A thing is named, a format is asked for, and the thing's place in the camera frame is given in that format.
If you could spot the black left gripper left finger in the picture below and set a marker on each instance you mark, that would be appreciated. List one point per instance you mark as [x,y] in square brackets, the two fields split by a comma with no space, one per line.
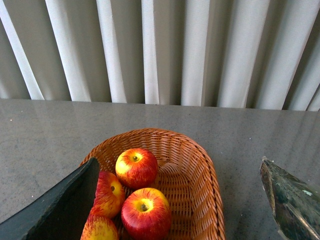
[60,213]

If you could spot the left brown wicker basket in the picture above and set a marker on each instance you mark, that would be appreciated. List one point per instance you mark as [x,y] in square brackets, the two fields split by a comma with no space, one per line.
[186,176]

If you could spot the worn left gripper right finger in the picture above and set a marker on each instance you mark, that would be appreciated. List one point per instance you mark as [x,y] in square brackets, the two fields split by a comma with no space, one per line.
[295,204]

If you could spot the white pleated curtain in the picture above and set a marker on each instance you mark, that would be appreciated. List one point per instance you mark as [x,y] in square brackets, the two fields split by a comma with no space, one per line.
[262,54]

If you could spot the red yellow apple basket front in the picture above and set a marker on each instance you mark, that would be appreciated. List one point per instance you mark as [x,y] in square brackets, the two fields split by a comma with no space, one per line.
[99,228]

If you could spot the red yellow apple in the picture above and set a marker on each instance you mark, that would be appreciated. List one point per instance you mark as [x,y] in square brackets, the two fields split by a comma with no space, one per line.
[146,214]
[109,196]
[136,168]

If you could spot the red yellow apple in basket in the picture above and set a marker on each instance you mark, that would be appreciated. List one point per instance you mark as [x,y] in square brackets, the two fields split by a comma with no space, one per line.
[109,196]

